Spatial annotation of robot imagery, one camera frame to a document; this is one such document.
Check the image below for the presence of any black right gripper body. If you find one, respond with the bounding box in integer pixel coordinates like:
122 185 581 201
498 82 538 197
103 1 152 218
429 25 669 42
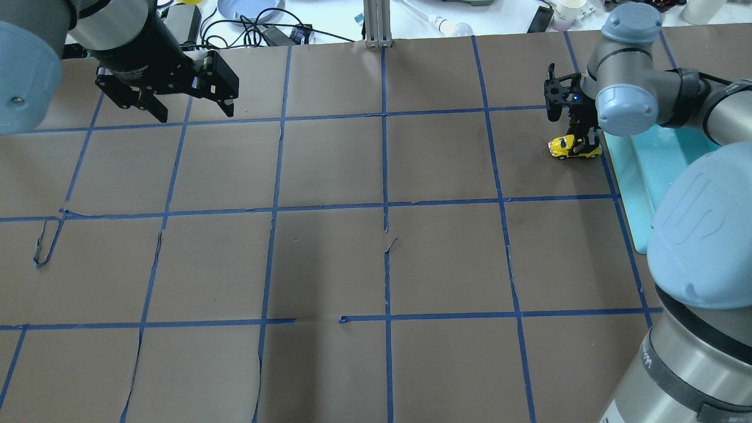
543 63 597 123

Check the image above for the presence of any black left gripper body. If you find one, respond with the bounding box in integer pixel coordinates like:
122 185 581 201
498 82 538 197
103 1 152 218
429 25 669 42
88 12 193 108

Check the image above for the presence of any yellow beetle toy car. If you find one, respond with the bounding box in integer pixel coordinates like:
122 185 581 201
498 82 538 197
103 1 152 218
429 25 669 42
548 136 602 160

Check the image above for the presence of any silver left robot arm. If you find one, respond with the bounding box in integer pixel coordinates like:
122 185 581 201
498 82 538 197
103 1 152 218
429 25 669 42
1 1 239 134

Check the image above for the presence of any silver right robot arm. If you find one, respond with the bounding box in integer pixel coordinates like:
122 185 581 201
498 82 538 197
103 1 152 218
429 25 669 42
543 2 751 422

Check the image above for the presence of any black power adapter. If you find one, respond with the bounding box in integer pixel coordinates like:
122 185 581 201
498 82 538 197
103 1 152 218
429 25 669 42
162 4 201 51

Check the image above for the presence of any light blue plastic bin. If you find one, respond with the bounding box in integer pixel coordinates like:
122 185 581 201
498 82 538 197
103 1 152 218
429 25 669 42
604 125 720 254

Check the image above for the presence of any white paper cup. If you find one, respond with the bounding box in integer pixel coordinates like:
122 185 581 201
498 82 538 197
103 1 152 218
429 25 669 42
551 0 588 32

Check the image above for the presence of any blue plastic plate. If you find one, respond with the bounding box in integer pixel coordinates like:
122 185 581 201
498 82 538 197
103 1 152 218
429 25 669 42
217 0 285 25

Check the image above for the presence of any white light bulb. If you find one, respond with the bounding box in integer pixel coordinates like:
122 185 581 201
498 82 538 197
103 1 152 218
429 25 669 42
427 14 474 37

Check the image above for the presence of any aluminium frame post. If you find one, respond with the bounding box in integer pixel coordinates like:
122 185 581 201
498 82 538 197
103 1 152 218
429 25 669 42
363 0 393 48

